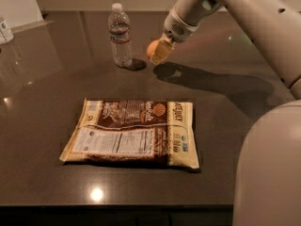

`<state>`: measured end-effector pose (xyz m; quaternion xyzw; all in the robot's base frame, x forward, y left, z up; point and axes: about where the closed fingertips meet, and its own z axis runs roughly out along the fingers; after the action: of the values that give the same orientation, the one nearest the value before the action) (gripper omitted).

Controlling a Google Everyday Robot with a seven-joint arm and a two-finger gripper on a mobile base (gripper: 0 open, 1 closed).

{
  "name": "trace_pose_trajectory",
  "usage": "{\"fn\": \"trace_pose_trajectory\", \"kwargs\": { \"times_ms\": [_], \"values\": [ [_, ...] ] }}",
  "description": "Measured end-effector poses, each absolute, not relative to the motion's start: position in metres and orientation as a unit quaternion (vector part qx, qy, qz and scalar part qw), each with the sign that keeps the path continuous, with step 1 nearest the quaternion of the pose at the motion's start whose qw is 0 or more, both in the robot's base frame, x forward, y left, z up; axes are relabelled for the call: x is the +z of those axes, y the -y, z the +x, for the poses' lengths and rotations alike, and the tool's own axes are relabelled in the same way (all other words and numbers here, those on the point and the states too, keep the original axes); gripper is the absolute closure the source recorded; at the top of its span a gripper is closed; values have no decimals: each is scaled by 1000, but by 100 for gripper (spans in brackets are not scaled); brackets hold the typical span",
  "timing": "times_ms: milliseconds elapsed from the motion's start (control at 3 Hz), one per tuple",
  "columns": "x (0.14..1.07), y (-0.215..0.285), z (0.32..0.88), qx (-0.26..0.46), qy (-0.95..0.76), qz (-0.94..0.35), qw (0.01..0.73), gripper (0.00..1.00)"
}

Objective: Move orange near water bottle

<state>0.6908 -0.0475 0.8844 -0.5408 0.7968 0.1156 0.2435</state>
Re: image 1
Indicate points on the clear plastic water bottle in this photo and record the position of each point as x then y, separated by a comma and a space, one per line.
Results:
120, 36

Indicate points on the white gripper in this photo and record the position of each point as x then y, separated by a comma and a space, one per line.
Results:
179, 28

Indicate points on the brown and cream chip bag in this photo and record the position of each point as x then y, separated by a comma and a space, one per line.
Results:
134, 132

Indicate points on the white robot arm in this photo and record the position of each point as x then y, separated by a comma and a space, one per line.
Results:
267, 188

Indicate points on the orange fruit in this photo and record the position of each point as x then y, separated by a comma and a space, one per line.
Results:
151, 48

